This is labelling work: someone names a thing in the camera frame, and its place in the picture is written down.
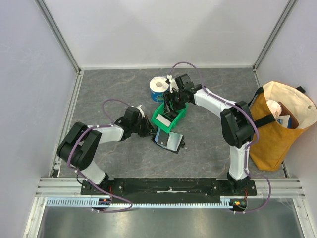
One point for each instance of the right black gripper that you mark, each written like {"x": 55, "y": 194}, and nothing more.
{"x": 169, "y": 101}

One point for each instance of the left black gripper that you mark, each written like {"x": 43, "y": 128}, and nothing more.
{"x": 149, "y": 130}

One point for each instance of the green plastic bin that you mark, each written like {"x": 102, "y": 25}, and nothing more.
{"x": 159, "y": 110}

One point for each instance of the black leather card holder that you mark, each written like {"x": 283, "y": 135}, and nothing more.
{"x": 175, "y": 142}

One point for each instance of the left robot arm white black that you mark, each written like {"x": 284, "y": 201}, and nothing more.
{"x": 79, "y": 146}

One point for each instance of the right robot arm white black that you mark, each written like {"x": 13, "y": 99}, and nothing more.
{"x": 237, "y": 125}

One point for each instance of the stack of white cards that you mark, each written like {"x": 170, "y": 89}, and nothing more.
{"x": 163, "y": 120}

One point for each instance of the toilet paper roll blue wrapper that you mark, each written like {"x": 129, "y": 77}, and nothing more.
{"x": 158, "y": 86}

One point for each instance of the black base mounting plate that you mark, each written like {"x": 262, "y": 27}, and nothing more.
{"x": 210, "y": 186}

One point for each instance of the mustard canvas tote bag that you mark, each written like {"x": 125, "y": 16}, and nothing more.
{"x": 275, "y": 140}

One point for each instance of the items inside tote bag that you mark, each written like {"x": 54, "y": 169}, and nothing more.
{"x": 282, "y": 115}

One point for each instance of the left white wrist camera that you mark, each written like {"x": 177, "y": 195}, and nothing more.
{"x": 140, "y": 108}

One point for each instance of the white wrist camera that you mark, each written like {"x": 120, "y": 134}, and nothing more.
{"x": 140, "y": 108}
{"x": 172, "y": 83}

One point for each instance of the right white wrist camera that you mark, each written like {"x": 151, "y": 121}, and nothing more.
{"x": 172, "y": 83}

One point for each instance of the left aluminium frame post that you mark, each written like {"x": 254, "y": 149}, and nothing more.
{"x": 58, "y": 34}

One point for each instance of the aluminium frame post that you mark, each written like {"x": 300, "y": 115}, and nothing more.
{"x": 274, "y": 33}
{"x": 58, "y": 34}

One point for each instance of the right aluminium frame post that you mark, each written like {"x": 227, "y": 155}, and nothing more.
{"x": 274, "y": 33}

